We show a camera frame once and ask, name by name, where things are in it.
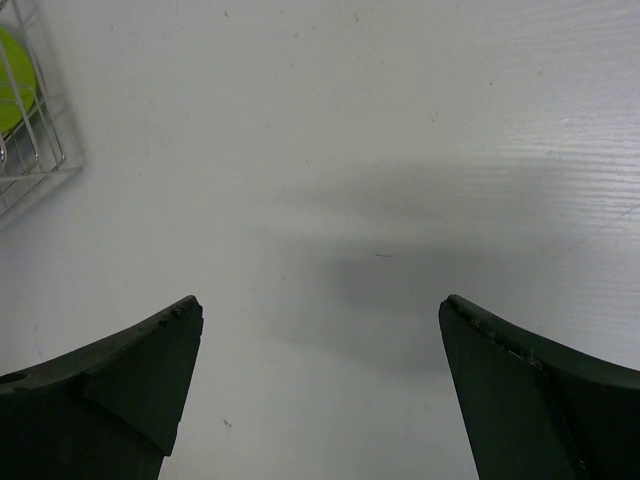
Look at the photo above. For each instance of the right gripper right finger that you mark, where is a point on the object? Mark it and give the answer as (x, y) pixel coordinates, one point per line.
(537, 409)

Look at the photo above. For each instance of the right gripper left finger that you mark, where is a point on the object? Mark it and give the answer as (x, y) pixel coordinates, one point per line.
(108, 410)

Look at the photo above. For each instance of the lime green plate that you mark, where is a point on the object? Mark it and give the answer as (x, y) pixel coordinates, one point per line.
(18, 82)

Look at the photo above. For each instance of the wire dish rack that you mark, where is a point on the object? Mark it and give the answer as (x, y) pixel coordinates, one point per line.
(44, 150)

